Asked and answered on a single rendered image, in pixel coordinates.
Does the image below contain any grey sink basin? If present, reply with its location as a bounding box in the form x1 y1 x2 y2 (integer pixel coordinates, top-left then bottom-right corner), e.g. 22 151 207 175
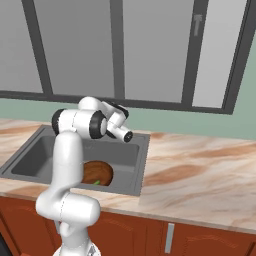
0 124 152 198

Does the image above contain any brown wooden bowl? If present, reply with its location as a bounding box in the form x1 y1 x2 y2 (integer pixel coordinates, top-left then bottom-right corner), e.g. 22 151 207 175
81 160 115 187

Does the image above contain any red-brown base cabinet door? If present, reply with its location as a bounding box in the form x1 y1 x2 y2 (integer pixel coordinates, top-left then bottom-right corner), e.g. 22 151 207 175
87 211 165 256
0 195 63 256
162 221 256 256

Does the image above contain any black appliance panel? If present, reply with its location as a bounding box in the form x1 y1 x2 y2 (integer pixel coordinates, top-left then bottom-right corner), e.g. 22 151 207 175
0 232 14 256

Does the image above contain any silver base cabinet handle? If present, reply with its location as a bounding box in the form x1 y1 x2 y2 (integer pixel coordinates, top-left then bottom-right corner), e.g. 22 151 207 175
164 222 176 255

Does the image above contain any grey wall cabinet handle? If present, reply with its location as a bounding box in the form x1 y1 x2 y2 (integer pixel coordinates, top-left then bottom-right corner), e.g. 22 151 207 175
192 13 204 37

